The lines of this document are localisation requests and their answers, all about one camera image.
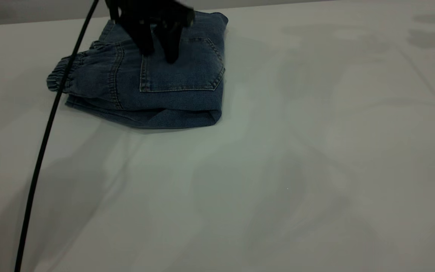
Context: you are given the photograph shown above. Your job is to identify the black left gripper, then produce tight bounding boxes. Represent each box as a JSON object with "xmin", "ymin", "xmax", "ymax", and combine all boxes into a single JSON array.
[{"xmin": 106, "ymin": 0, "xmax": 195, "ymax": 64}]

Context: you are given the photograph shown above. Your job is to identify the blue faded denim pants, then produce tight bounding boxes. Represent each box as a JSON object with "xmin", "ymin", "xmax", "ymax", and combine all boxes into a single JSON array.
[{"xmin": 47, "ymin": 11, "xmax": 228, "ymax": 130}]

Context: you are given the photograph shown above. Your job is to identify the thick black cable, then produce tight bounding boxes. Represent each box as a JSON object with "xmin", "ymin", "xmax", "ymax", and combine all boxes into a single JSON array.
[{"xmin": 14, "ymin": 0, "xmax": 100, "ymax": 272}]

